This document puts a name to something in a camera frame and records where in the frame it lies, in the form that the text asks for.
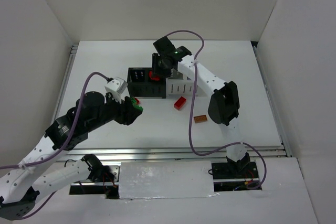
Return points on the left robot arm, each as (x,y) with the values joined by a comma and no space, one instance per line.
(22,188)

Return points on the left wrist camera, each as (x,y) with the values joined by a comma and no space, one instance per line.
(116,85)

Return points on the red curved lego brick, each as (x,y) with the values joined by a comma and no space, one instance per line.
(153,77)

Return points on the white double container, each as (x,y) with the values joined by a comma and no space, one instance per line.
(179,84)

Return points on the green curved lego brick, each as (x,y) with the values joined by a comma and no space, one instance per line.
(136,106)

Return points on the black double container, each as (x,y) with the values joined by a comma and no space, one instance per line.
(140,86)

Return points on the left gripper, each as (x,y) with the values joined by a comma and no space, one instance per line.
(126,112)

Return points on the red rectangular lego brick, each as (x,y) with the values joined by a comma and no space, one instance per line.
(180,103)

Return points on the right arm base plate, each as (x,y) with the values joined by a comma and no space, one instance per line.
(222,171)

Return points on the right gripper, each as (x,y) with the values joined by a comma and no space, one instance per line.
(156,64)

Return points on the green square lego brick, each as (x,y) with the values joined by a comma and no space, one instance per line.
(134,100)

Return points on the aluminium rail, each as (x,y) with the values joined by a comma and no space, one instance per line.
(140,154)

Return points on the orange flat lego brick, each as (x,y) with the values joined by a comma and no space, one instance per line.
(200,119)

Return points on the white foil covered plate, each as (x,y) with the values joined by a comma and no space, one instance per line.
(167,180)

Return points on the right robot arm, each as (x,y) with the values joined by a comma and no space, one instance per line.
(224,99)

